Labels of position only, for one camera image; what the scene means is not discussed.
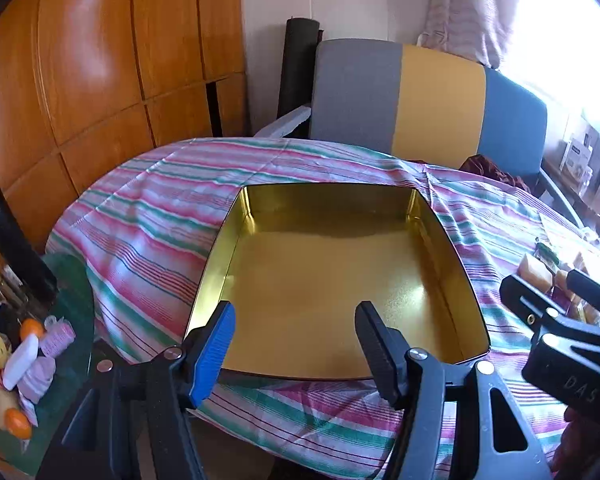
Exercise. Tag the white product box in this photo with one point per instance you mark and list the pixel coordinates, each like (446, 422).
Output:
(577, 160)

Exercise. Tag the gold tin box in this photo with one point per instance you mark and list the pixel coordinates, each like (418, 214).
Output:
(330, 280)

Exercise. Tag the grey yellow blue armchair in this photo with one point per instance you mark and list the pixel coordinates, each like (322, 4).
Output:
(355, 95)

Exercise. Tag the pink patterned curtain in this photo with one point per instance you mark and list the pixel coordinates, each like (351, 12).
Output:
(460, 10)

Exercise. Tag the white plastic bottle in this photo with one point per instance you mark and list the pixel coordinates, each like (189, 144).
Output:
(20, 365)

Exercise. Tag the black rolled mat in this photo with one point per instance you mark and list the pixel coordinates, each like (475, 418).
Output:
(297, 70)

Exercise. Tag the green snack packet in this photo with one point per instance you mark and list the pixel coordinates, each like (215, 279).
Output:
(547, 254)

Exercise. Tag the wooden wardrobe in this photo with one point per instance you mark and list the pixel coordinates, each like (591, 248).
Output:
(105, 60)

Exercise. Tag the pink knitted cloth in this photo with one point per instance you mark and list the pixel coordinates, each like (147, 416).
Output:
(39, 382)

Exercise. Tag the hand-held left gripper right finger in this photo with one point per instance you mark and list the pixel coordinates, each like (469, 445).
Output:
(377, 355)

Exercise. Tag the striped tablecloth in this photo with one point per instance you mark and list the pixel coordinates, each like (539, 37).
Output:
(145, 240)

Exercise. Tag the person's right hand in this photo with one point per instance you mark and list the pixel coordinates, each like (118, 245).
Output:
(572, 435)

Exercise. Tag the orange fruit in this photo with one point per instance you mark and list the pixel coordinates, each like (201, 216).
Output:
(32, 329)
(17, 422)

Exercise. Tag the pink thread roll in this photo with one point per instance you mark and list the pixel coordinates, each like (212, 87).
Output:
(57, 339)

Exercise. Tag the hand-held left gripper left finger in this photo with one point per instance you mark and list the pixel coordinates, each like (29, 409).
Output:
(214, 355)

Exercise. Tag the black panel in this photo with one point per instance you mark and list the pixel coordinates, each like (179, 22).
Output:
(15, 245)

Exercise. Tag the dark red cloth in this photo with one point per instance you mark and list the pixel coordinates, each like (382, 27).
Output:
(490, 167)

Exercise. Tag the wooden side desk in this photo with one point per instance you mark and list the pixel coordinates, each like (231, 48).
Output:
(575, 197)

